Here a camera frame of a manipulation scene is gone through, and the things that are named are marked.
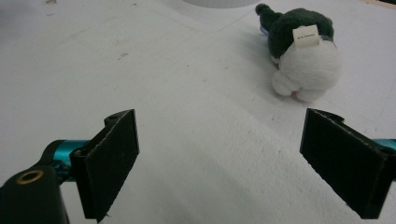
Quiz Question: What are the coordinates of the dark green white plush toy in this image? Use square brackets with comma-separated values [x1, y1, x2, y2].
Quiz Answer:
[255, 3, 343, 103]

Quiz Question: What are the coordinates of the light wooden table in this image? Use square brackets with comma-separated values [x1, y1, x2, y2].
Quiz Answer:
[358, 0, 396, 7]

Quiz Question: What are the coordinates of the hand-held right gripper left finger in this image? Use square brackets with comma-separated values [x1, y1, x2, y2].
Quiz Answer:
[69, 109, 140, 223]

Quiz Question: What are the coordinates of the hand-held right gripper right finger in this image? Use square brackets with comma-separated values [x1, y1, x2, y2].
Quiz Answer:
[300, 107, 396, 219]

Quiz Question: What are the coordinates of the white foam board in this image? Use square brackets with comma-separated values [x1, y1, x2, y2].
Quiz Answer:
[0, 0, 396, 224]

